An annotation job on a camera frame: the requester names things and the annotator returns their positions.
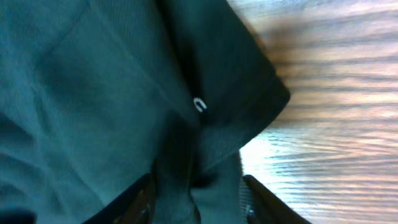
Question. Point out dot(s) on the black t-shirt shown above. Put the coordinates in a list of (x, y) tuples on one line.
[(96, 94)]

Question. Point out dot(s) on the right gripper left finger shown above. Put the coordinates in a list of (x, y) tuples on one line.
[(136, 205)]

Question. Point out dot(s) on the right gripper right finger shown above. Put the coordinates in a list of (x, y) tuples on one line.
[(261, 206)]

